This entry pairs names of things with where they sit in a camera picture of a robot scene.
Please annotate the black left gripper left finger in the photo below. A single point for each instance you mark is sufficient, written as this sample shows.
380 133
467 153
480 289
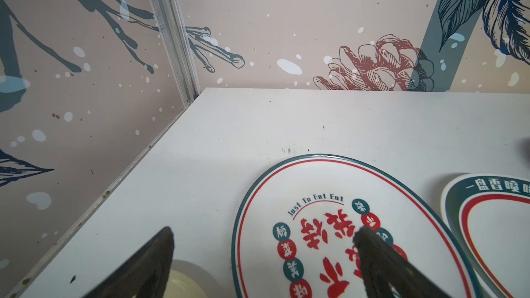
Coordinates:
144 274

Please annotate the white plate red characters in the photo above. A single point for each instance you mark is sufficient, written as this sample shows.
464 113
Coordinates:
294 230

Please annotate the aluminium corner post left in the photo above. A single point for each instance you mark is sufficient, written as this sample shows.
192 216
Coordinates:
173 33

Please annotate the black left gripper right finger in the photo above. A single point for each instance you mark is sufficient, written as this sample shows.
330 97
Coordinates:
385 271

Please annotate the white plate green band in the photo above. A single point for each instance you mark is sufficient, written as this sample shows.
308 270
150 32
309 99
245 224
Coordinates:
489 217

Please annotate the cream yellow small plate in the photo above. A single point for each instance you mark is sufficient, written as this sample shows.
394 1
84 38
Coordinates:
187 279

